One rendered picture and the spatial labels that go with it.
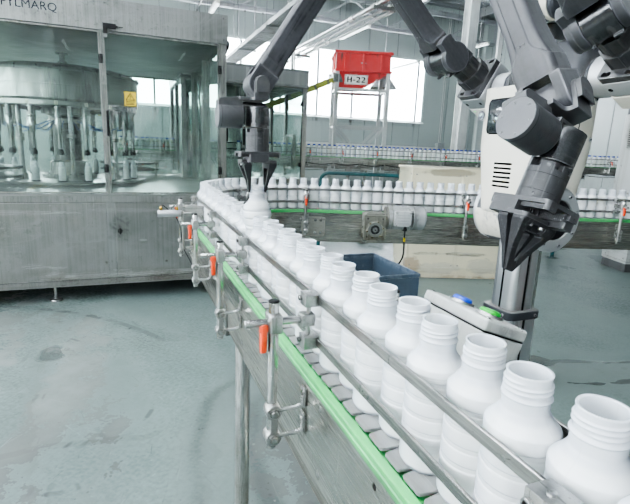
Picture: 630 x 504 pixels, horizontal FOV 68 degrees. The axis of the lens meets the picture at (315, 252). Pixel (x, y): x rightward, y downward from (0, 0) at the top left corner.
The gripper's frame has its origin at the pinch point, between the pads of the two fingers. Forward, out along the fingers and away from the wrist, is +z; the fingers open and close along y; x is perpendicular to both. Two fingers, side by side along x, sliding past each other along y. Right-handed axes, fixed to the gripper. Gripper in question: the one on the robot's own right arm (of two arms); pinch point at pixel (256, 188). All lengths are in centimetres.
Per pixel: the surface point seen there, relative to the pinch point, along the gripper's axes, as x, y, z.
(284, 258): 31.3, 2.6, 10.3
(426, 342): 78, 2, 8
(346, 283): 55, 1, 9
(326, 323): 54, 3, 15
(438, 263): -294, -279, 108
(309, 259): 42.7, 1.9, 7.9
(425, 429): 79, 3, 17
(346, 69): -580, -289, -128
